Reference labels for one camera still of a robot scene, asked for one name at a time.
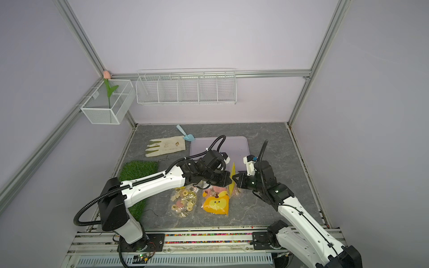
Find white mesh wall box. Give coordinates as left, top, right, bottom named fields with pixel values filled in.
left=80, top=79, right=136, bottom=125

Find cream gardening glove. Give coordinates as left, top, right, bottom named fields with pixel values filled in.
left=145, top=136, right=186, bottom=157

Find green artificial grass mat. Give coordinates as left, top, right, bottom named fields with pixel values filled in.
left=117, top=160, right=160, bottom=222

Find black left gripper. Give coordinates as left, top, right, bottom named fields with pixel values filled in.
left=203, top=170, right=233, bottom=187

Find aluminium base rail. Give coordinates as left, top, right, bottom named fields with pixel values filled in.
left=61, top=226, right=306, bottom=268

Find ziploc bag with small cookies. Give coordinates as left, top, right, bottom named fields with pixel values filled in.
left=169, top=185, right=200, bottom=218

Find artificial pink tulip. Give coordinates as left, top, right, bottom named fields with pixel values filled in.
left=103, top=70, right=118, bottom=108

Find white wire wall shelf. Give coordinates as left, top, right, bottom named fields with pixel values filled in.
left=136, top=68, right=238, bottom=105

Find clear ziploc bag of cookies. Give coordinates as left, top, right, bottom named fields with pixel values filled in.
left=228, top=163, right=240, bottom=198

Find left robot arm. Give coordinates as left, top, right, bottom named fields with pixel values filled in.
left=73, top=135, right=232, bottom=244

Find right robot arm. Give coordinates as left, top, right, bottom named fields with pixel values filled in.
left=232, top=140, right=363, bottom=268

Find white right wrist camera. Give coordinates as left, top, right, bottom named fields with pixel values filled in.
left=243, top=155, right=258, bottom=176

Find ziploc bag with yellow toy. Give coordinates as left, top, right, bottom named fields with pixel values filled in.
left=202, top=186, right=230, bottom=215

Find lilac plastic tray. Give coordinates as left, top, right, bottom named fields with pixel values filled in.
left=190, top=136, right=250, bottom=172

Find light blue garden trowel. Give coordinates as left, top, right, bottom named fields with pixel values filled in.
left=176, top=125, right=195, bottom=142

